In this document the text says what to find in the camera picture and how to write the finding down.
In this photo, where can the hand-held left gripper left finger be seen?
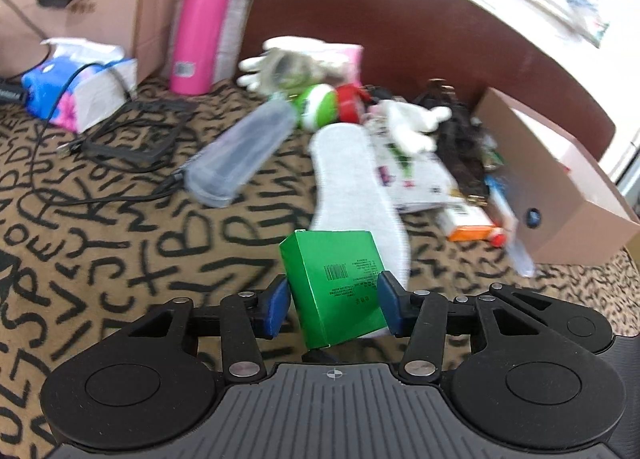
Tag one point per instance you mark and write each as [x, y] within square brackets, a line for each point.
[274, 306]

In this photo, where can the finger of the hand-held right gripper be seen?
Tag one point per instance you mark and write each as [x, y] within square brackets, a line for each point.
[515, 300]

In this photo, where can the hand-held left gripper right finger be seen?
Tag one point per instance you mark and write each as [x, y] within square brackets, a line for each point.
[392, 304]

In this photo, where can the green cardboard box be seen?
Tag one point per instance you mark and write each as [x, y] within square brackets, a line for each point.
[335, 284]

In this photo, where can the small red-capped bottle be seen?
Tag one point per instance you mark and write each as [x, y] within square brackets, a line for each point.
[496, 238]

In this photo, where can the orange and white box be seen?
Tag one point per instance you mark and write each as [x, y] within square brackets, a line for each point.
[475, 231]

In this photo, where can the slim clear toothbrush case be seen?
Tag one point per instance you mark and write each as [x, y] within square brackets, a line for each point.
[507, 219]

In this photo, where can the brown cardboard box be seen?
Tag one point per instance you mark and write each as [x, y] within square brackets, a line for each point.
[575, 219]

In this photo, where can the printed fabric pouch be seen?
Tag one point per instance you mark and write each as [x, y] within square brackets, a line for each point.
[425, 179]

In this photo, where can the white shoe insole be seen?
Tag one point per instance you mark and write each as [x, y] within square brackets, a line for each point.
[350, 179]

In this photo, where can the large clear plastic case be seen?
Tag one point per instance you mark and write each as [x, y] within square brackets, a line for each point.
[240, 154]

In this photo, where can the brown black patterned blanket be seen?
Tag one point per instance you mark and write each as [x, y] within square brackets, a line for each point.
[125, 249]

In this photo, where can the dark leather belt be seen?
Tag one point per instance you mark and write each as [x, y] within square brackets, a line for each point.
[460, 144]

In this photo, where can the white plush toy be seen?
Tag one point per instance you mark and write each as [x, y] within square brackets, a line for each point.
[410, 124]

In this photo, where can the red round object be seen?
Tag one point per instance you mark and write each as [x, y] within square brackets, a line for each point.
[349, 101]

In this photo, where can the clear glass jar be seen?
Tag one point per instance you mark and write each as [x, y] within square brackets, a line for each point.
[287, 71]

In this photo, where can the white work glove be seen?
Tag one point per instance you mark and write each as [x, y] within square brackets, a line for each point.
[255, 71]

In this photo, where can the pink packet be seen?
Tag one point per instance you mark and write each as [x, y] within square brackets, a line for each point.
[352, 61]

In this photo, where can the dark brown wooden headboard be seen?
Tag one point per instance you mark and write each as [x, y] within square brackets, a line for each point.
[400, 24]

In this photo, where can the pink thermos bottle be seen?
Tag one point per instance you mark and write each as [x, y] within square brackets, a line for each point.
[202, 24]

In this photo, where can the blue tissue packet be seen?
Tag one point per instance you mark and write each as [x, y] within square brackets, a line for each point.
[55, 94]

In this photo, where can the black charger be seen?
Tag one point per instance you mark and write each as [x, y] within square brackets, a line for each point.
[10, 91]

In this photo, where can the black rectangular frame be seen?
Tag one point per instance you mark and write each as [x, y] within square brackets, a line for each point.
[165, 139]

